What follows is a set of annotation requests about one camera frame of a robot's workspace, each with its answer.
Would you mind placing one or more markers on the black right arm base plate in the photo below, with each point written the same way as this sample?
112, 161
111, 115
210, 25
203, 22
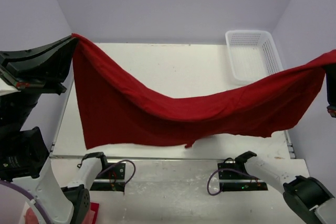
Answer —
232, 181

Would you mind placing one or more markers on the white perforated plastic basket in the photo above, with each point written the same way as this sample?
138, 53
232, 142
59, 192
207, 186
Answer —
252, 55

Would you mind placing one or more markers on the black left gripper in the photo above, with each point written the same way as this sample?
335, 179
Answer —
40, 68

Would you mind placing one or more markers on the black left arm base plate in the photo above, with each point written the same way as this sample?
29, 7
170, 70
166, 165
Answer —
112, 180

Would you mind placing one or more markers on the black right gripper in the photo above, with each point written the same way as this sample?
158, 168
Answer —
331, 86

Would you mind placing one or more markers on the red t-shirt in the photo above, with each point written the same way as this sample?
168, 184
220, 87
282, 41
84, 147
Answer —
94, 209
116, 108

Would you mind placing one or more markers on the folded red t-shirt in stack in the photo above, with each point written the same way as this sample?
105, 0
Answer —
94, 209

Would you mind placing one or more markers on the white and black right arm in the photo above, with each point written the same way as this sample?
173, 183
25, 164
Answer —
291, 184

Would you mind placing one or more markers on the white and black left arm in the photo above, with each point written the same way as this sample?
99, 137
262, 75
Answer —
25, 162

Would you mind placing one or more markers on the folded pink t-shirt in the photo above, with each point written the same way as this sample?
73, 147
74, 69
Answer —
31, 214

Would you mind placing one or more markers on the white wrist camera, left arm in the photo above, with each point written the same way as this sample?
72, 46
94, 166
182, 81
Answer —
6, 87

